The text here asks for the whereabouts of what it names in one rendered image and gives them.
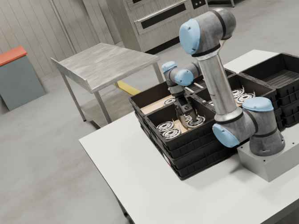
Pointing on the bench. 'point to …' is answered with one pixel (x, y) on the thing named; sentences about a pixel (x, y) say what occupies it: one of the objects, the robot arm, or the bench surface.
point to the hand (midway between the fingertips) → (191, 126)
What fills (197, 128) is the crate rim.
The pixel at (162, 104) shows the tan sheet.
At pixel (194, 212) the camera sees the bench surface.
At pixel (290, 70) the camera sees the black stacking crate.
